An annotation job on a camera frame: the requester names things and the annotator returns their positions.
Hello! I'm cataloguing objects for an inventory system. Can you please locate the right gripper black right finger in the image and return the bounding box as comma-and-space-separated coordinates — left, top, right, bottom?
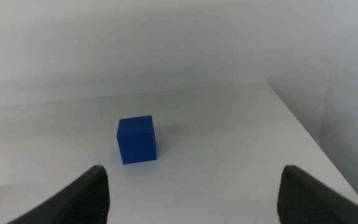
277, 164, 358, 224

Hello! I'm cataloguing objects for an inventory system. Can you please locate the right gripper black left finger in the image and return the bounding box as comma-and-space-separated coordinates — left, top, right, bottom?
6, 165, 111, 224

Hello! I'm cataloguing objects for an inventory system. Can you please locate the blue cube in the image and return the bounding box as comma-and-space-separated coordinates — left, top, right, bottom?
116, 114, 157, 165

